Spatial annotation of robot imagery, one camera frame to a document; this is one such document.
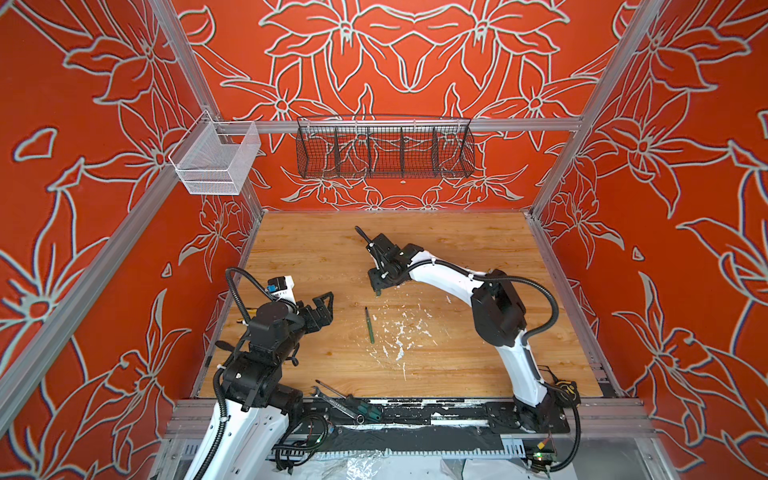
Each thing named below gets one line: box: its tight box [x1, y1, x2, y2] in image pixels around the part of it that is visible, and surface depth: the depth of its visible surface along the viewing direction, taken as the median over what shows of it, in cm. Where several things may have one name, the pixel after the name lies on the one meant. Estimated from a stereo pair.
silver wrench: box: [311, 386, 365, 425], surface depth 77 cm
